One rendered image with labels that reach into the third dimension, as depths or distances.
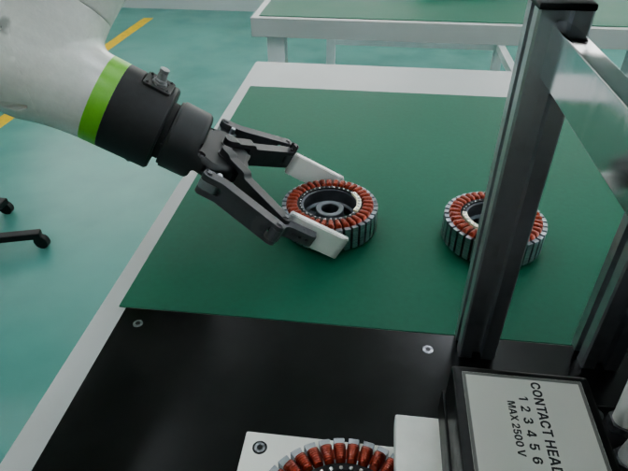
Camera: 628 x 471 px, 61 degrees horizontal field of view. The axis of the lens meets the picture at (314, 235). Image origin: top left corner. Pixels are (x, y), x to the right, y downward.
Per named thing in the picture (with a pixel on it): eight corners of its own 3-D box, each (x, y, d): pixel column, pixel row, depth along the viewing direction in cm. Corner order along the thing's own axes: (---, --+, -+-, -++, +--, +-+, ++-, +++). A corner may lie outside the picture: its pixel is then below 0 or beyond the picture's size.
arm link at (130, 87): (111, 128, 62) (84, 166, 55) (146, 38, 56) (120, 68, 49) (161, 151, 64) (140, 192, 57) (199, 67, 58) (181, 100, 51)
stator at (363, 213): (279, 254, 60) (278, 227, 58) (285, 201, 69) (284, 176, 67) (379, 255, 60) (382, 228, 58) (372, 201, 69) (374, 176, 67)
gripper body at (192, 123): (170, 119, 52) (256, 161, 55) (187, 87, 59) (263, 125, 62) (145, 177, 56) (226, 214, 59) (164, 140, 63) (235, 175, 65)
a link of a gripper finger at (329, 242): (292, 209, 56) (292, 213, 55) (349, 236, 58) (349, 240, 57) (278, 230, 57) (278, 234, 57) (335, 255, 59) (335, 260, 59)
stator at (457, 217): (495, 206, 68) (501, 180, 66) (562, 254, 60) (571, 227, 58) (421, 227, 64) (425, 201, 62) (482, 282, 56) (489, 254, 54)
